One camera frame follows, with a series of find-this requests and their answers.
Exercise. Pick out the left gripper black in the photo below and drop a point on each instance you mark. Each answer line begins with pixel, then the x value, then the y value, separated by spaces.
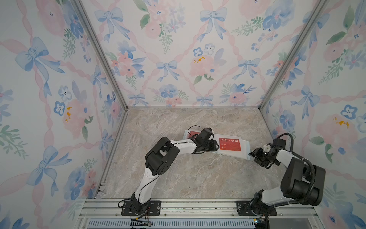
pixel 213 147

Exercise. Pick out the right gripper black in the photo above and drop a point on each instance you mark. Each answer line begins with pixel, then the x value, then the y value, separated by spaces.
pixel 257 153

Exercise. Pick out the red card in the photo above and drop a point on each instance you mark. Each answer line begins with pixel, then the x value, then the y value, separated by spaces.
pixel 229 144
pixel 192 133

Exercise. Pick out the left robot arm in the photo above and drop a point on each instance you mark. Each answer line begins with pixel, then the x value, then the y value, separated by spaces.
pixel 160 158

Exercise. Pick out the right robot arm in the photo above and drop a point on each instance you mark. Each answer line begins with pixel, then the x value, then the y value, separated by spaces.
pixel 302 183

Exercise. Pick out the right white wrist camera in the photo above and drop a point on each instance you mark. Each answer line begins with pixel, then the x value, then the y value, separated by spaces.
pixel 267 148

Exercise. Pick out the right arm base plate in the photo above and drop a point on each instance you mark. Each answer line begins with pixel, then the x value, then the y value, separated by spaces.
pixel 247 208

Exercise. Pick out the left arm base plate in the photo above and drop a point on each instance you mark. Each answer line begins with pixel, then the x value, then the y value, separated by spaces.
pixel 133 208

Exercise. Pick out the aluminium front rail frame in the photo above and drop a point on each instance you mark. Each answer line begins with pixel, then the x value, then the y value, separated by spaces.
pixel 174 214

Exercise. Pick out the right aluminium corner post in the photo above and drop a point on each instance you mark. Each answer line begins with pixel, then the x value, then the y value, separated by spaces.
pixel 297 46

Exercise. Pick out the aluminium corner post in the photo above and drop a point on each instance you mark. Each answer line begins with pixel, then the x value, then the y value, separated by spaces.
pixel 86 23
pixel 297 46

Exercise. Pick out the left aluminium corner post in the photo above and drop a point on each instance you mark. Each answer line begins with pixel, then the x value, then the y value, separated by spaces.
pixel 86 23

